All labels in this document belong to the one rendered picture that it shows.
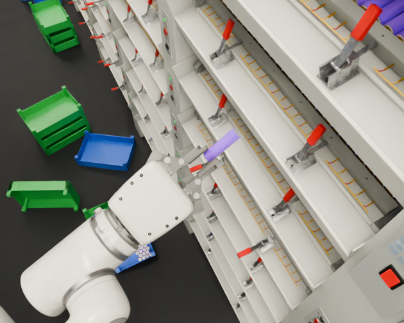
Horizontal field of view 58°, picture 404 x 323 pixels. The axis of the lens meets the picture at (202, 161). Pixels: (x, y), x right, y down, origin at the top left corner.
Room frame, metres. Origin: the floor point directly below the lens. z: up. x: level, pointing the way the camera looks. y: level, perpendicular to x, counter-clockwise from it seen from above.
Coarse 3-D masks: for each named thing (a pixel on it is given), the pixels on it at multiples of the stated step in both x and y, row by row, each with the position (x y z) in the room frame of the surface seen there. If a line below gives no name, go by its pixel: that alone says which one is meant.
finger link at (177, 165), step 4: (176, 160) 0.30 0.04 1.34; (180, 160) 0.30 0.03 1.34; (184, 160) 0.30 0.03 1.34; (172, 164) 0.29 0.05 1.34; (176, 164) 0.29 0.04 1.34; (180, 164) 0.29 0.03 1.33; (168, 168) 0.29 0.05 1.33; (172, 168) 0.29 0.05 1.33; (176, 168) 0.29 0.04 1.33; (168, 172) 0.28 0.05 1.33; (172, 172) 0.28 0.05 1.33
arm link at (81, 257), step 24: (72, 240) 0.18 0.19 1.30; (96, 240) 0.18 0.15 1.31; (48, 264) 0.15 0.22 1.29; (72, 264) 0.15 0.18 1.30; (96, 264) 0.15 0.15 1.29; (120, 264) 0.16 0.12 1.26; (24, 288) 0.12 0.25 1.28; (48, 288) 0.12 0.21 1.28; (72, 288) 0.12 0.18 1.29; (48, 312) 0.10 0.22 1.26
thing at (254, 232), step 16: (192, 112) 0.72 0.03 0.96; (192, 128) 0.68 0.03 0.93; (224, 176) 0.51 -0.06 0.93; (224, 192) 0.46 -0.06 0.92; (240, 192) 0.46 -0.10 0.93; (240, 208) 0.41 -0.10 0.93; (256, 224) 0.37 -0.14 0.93; (256, 240) 0.32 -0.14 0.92; (272, 256) 0.28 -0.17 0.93; (272, 272) 0.25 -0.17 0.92; (288, 272) 0.24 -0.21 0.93; (288, 288) 0.21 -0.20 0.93
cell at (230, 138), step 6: (228, 132) 0.34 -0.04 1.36; (234, 132) 0.33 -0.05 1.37; (222, 138) 0.33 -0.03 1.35; (228, 138) 0.33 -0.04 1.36; (234, 138) 0.32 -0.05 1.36; (216, 144) 0.32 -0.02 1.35; (222, 144) 0.32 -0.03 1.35; (228, 144) 0.32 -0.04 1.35; (210, 150) 0.32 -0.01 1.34; (216, 150) 0.32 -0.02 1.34; (222, 150) 0.32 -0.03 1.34; (210, 156) 0.31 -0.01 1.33; (216, 156) 0.31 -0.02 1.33
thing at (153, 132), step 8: (136, 96) 1.34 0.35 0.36; (136, 104) 1.28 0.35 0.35; (144, 112) 1.23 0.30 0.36; (144, 120) 1.16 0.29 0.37; (152, 128) 1.12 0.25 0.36; (152, 136) 1.08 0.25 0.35; (160, 144) 1.02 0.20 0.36; (160, 152) 0.98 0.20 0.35; (168, 152) 0.98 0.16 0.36; (176, 176) 0.84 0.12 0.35
